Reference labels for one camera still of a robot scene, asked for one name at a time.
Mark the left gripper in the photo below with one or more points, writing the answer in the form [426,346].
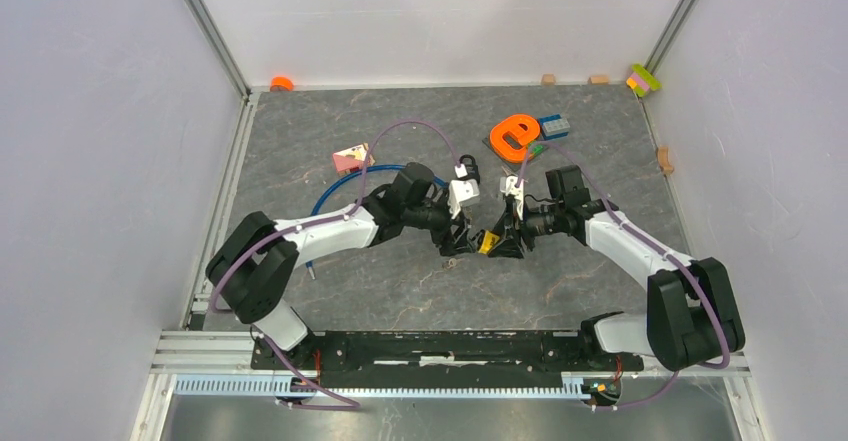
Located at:
[451,244]

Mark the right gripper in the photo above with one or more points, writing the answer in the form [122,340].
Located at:
[507,248]

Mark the silver key bunch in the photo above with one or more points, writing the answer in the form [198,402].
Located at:
[450,264]

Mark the yellow padlock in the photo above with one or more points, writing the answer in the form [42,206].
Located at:
[487,241]

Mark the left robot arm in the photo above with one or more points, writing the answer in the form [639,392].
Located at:
[251,270]

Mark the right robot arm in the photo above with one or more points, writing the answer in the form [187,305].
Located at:
[691,316]

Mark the black padlock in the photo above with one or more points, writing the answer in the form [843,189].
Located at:
[469,170]

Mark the orange letter block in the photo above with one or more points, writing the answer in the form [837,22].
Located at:
[509,138]

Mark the blue lego brick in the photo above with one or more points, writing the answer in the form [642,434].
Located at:
[554,127]

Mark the pink wooden puzzle box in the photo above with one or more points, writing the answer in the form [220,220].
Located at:
[353,159]

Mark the wooden block left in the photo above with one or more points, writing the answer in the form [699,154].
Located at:
[548,79]

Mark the wooden arch piece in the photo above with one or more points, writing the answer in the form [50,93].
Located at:
[664,160]

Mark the stacked coloured lego bricks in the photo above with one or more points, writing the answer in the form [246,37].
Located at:
[641,81]

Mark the orange round cap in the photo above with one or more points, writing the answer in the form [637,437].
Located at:
[281,84]

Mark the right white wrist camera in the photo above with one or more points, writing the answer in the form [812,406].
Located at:
[512,190]

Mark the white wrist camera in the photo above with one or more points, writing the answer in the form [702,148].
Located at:
[461,194]
[512,190]

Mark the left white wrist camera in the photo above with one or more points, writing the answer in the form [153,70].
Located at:
[461,194]

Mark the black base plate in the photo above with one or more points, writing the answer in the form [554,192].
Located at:
[452,359]

